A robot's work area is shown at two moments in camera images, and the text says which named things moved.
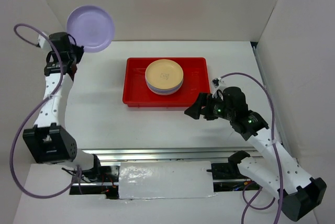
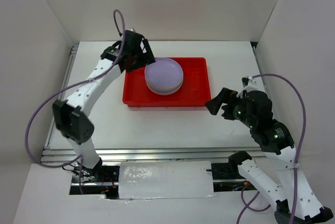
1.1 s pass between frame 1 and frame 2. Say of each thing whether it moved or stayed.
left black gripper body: moved
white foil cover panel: stayed
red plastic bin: stayed
